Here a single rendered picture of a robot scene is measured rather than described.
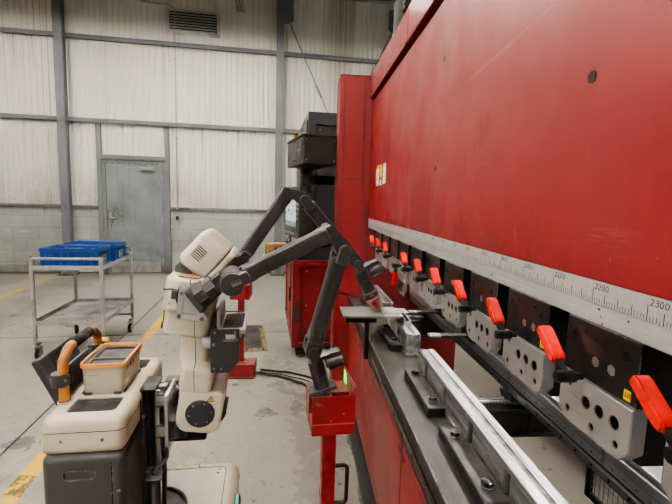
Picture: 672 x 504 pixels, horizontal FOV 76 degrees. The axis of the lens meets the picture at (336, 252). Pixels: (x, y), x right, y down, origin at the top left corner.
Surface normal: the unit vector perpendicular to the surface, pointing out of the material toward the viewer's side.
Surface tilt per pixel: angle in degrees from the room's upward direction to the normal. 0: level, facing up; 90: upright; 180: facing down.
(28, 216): 90
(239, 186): 90
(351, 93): 90
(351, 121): 90
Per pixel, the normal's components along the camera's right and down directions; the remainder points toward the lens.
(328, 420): 0.18, 0.12
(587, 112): -1.00, -0.02
